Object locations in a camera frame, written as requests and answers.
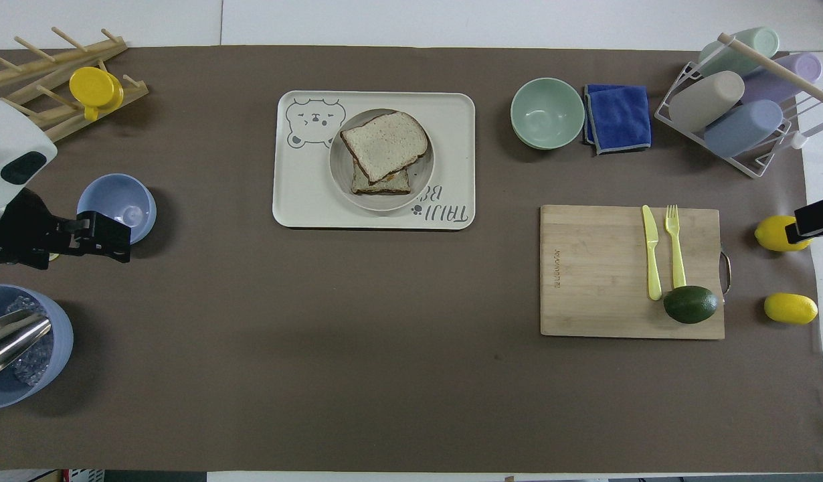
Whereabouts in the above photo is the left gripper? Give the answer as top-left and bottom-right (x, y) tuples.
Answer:
(0, 189), (132, 270)

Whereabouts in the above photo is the sandwich base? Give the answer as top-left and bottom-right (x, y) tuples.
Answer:
(351, 161), (412, 197)

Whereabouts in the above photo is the white round plate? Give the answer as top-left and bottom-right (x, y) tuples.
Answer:
(329, 108), (436, 213)

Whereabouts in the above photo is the lemon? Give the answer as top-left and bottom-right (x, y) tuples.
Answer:
(763, 293), (819, 326)
(754, 216), (813, 253)

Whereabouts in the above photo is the small blue bowl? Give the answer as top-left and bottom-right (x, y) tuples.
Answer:
(77, 173), (157, 246)

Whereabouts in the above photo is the blue cup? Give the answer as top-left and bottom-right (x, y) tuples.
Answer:
(703, 100), (784, 159)

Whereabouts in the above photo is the blue ice bucket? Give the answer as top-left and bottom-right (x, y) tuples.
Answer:
(0, 285), (74, 410)

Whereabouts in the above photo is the metal scoop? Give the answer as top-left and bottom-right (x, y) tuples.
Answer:
(0, 309), (53, 383)

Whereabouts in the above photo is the yellow plastic fork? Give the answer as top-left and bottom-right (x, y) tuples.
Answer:
(664, 205), (688, 291)

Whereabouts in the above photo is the purple cup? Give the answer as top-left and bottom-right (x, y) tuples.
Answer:
(743, 52), (823, 106)

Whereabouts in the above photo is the avocado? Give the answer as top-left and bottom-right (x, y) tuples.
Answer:
(663, 285), (720, 325)

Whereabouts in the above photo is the wooden rod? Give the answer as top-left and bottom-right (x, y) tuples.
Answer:
(717, 32), (823, 112)

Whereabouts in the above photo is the yellow plastic cup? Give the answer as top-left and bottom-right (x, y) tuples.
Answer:
(69, 66), (125, 122)

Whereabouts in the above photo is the beige cup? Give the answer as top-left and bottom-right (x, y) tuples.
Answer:
(668, 70), (746, 133)

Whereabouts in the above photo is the yellow plastic knife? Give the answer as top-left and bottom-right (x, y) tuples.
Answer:
(642, 205), (663, 302)

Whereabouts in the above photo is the wooden drying rack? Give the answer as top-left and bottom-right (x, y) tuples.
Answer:
(0, 27), (150, 145)

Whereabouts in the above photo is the green cup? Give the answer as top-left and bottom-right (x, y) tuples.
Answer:
(697, 27), (781, 78)

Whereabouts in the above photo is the cream tray with bear print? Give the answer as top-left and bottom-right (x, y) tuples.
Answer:
(272, 91), (476, 231)

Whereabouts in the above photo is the blue cloth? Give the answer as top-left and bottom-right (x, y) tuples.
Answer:
(582, 84), (652, 156)

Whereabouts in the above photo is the wooden cutting board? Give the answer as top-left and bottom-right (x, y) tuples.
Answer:
(540, 204), (733, 340)

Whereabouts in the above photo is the green bowl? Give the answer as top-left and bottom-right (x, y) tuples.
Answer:
(511, 78), (585, 150)

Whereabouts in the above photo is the bread slice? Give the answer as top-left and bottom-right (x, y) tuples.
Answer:
(340, 111), (430, 184)

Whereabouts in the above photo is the white wire cup rack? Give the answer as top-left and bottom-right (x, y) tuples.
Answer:
(654, 33), (823, 179)

